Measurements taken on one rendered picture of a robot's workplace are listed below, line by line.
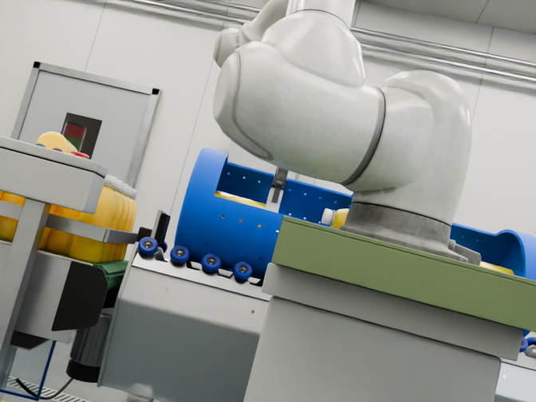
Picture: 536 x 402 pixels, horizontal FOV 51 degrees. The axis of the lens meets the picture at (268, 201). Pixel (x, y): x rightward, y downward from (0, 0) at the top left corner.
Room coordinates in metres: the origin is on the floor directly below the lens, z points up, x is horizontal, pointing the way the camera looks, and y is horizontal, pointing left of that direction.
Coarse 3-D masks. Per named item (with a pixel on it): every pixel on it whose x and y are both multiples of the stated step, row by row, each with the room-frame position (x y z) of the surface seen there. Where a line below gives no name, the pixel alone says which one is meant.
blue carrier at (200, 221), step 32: (224, 160) 1.33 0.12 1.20; (192, 192) 1.28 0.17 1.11; (256, 192) 1.54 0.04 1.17; (288, 192) 1.52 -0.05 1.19; (320, 192) 1.50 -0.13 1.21; (192, 224) 1.29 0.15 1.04; (224, 224) 1.29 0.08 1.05; (256, 224) 1.29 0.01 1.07; (320, 224) 1.29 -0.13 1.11; (192, 256) 1.36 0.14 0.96; (224, 256) 1.33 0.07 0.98; (256, 256) 1.32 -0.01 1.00; (512, 256) 1.50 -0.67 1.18
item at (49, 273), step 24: (0, 240) 1.20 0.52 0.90; (0, 264) 1.18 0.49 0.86; (48, 264) 1.18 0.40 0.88; (72, 264) 1.18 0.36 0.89; (48, 288) 1.18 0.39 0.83; (72, 288) 1.18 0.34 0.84; (96, 288) 1.18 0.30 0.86; (24, 312) 1.18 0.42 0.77; (48, 312) 1.18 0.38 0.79; (72, 312) 1.18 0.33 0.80; (96, 312) 1.18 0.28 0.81; (24, 336) 1.30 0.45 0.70; (48, 336) 1.18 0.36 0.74
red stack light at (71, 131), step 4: (68, 124) 1.73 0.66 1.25; (72, 124) 1.73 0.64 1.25; (64, 128) 1.74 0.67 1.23; (68, 128) 1.73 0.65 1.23; (72, 128) 1.73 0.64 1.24; (76, 128) 1.73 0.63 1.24; (80, 128) 1.74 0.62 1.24; (64, 132) 1.74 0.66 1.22; (68, 132) 1.73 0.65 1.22; (72, 132) 1.73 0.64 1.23; (76, 132) 1.73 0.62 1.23; (80, 132) 1.74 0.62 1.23; (84, 132) 1.75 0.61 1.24; (68, 136) 1.73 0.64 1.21; (72, 136) 1.73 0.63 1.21; (76, 136) 1.73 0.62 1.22; (80, 136) 1.74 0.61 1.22; (84, 136) 1.76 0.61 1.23; (80, 140) 1.75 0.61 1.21
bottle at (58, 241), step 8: (64, 208) 1.25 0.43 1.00; (64, 216) 1.24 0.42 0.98; (72, 216) 1.25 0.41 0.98; (56, 232) 1.25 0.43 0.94; (64, 232) 1.24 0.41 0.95; (48, 240) 1.26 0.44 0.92; (56, 240) 1.25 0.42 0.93; (64, 240) 1.25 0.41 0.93; (72, 240) 1.25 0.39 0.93; (48, 248) 1.25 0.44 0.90; (56, 248) 1.24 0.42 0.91; (64, 248) 1.25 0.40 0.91
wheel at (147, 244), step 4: (140, 240) 1.31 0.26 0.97; (144, 240) 1.31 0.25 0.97; (148, 240) 1.31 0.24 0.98; (152, 240) 1.32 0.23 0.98; (140, 244) 1.30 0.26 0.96; (144, 244) 1.31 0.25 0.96; (148, 244) 1.30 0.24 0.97; (152, 244) 1.31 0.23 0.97; (156, 244) 1.31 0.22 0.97; (140, 248) 1.30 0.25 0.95; (144, 248) 1.30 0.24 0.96; (148, 248) 1.30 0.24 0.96; (152, 248) 1.30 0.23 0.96; (156, 248) 1.31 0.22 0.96; (140, 252) 1.30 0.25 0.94; (144, 252) 1.30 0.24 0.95; (148, 252) 1.30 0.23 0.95; (152, 252) 1.30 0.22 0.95
